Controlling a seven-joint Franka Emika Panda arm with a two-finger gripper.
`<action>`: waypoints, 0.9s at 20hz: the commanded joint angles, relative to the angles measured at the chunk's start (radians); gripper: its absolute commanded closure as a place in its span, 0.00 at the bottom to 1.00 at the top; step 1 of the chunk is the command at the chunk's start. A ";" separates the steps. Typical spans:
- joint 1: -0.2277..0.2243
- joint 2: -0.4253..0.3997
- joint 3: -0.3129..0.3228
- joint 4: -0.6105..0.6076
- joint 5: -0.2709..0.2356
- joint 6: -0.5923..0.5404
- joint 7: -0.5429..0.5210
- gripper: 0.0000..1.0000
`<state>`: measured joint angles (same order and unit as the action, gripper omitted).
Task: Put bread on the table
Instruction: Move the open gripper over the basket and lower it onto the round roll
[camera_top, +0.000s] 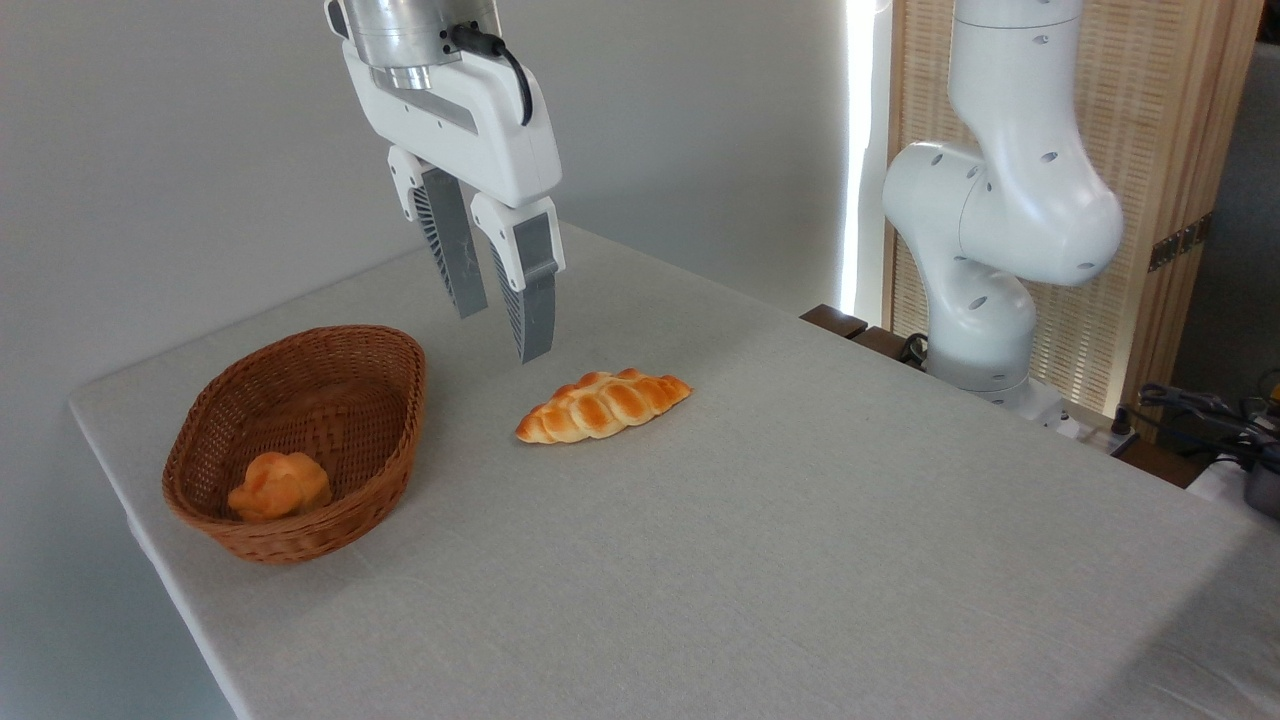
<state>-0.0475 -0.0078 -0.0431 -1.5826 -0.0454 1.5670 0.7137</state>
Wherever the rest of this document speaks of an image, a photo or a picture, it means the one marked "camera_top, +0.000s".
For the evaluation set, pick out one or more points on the dark metal screen hinge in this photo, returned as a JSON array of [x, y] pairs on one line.
[[1180, 242]]

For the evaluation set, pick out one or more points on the brown wicker basket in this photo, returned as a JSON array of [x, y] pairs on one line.
[[330, 410]]

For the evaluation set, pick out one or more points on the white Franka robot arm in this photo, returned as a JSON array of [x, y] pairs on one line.
[[1010, 200]]

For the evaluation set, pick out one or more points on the long braided bread loaf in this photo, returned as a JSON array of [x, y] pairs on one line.
[[603, 405]]

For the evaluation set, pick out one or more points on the wooden bamboo folding screen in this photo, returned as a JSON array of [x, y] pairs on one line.
[[1150, 110]]

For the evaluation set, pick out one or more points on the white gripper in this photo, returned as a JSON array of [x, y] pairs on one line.
[[480, 125]]

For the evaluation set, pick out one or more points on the round orange bread bun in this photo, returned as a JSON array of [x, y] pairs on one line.
[[280, 485]]

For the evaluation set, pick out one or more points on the dark wooden furniture edge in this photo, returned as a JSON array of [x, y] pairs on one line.
[[850, 325]]

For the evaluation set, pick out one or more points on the grey tablecloth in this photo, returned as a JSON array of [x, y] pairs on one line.
[[800, 560]]

